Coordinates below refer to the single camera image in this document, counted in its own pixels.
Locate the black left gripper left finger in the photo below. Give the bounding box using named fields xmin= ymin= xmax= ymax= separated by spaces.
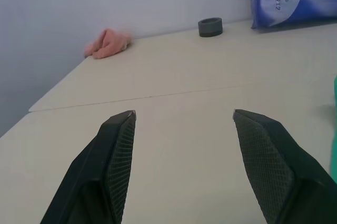
xmin=39 ymin=110 xmax=137 ymax=224

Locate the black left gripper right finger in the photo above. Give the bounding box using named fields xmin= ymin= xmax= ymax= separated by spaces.
xmin=232 ymin=108 xmax=337 ymax=224

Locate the teal green garment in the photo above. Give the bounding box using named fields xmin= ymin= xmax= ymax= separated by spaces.
xmin=325 ymin=74 xmax=337 ymax=180

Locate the pink crumpled cloth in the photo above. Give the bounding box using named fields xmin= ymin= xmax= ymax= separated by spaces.
xmin=84 ymin=28 xmax=134 ymax=60

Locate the dark grey tape roll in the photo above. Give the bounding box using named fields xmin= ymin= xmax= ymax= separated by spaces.
xmin=197 ymin=17 xmax=223 ymax=38

